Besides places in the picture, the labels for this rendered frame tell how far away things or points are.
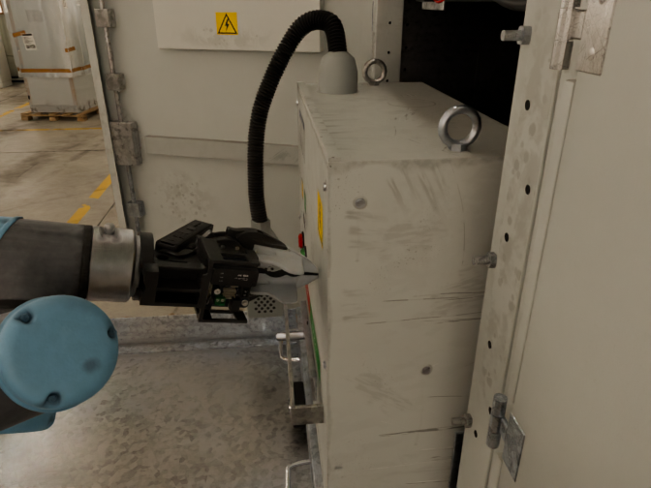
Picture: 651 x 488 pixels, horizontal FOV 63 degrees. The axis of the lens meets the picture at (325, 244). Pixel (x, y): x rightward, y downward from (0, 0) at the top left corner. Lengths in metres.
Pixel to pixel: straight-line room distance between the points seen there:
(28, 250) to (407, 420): 0.44
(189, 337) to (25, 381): 0.84
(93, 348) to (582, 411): 0.31
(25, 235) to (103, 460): 0.53
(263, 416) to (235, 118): 0.62
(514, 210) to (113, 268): 0.36
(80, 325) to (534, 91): 0.36
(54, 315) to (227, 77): 0.87
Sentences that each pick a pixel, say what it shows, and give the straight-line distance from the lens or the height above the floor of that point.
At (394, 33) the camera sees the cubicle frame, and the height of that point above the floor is 1.47.
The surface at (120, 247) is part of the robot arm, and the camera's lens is 0.54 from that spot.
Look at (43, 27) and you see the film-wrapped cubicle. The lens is 8.24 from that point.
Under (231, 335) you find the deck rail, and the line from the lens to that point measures 1.19.
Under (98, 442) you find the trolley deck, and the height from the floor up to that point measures 0.85.
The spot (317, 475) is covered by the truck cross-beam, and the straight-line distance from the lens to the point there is 0.80.
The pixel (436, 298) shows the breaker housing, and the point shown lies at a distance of 0.56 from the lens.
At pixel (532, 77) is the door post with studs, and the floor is 1.47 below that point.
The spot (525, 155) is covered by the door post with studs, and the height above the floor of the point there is 1.41.
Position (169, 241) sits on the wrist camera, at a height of 1.29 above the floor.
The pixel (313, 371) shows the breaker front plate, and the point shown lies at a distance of 0.78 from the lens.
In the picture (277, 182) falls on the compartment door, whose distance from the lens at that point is 1.19.
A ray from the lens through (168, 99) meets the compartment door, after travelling 1.26.
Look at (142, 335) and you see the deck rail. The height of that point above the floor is 0.87.
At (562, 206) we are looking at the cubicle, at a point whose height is 1.41.
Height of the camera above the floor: 1.52
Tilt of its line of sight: 25 degrees down
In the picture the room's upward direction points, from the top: straight up
